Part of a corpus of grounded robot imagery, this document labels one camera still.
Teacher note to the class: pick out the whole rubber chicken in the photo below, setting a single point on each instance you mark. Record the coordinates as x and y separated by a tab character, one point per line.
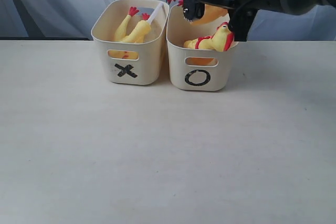
221	40
211	13

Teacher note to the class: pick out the cream bin marked X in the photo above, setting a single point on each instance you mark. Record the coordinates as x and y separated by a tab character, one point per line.
144	70

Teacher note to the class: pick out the whole rubber chicken front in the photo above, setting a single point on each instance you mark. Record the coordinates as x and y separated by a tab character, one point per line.
221	40

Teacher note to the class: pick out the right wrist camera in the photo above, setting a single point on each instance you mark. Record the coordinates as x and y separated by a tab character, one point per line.
240	22

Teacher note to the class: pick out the grey backdrop curtain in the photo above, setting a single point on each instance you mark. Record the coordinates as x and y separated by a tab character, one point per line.
75	18

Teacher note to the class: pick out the cream bin marked O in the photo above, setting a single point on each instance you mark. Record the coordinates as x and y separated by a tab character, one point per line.
187	77

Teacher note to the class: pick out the rubber chicken head with tube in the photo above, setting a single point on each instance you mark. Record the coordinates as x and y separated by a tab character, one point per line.
154	13

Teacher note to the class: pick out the headless rubber chicken body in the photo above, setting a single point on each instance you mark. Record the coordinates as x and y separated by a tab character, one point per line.
136	36

